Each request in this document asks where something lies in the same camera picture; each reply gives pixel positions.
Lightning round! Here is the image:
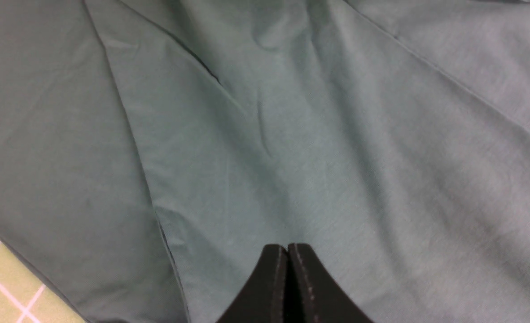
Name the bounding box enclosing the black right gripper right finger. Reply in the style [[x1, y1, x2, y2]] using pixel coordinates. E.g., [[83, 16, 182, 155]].
[[287, 244, 372, 323]]

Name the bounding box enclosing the green checkered tablecloth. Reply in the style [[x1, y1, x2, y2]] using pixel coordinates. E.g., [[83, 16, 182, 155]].
[[0, 241, 84, 323]]

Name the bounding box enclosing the green long-sleeve top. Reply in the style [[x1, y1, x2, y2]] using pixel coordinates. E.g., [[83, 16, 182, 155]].
[[0, 0, 530, 323]]

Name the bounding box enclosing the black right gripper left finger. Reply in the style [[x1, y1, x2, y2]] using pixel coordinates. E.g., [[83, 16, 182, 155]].
[[218, 244, 288, 323]]

